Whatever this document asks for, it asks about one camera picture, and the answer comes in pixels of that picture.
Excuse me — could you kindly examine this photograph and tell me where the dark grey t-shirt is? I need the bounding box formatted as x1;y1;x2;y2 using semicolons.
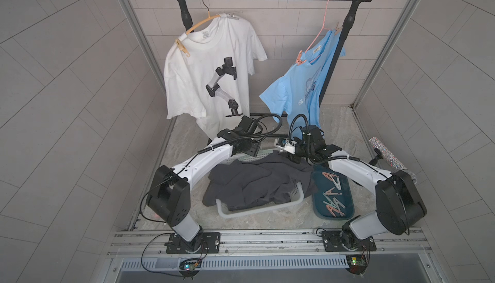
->
202;151;318;211

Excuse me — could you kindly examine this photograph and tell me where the light blue t-shirt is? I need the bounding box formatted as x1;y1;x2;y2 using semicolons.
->
260;30;340;138

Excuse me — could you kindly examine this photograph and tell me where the white t-shirt black print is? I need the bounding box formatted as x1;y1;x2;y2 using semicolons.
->
163;13;268;139

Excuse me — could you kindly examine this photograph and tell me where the pink clothespin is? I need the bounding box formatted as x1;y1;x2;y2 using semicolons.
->
295;50;307;66

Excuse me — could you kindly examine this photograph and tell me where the yellow clothespin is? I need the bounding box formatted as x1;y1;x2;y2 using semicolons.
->
175;38;191;57

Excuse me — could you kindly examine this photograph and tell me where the pink wire hanger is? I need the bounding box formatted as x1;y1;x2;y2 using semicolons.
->
304;0;330;53

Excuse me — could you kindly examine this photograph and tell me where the beige clothespin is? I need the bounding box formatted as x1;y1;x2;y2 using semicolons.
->
334;26;343;35

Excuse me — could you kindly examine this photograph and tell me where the white clothespin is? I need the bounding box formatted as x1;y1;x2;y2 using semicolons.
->
226;13;240;20

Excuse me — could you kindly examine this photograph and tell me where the orange plastic hanger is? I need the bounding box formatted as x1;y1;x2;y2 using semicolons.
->
185;0;220;35

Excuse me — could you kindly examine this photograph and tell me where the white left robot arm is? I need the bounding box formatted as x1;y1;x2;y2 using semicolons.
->
139;114;282;253

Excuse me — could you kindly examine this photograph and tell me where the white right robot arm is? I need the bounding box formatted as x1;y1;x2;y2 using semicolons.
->
275;123;427;252

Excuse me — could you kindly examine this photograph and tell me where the white laundry basket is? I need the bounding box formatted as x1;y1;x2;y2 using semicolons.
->
216;149;304;219

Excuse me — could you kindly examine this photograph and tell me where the teal clothespin tray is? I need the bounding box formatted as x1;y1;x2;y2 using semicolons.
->
311;165;355;221

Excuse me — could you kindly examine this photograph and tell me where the glitter microphone on stand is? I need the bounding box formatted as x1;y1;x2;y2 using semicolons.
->
369;137;418;185

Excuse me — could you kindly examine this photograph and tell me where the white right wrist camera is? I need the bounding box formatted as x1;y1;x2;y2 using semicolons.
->
274;137;297;155

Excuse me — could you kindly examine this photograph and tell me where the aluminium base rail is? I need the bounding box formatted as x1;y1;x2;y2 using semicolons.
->
104;228;433;273

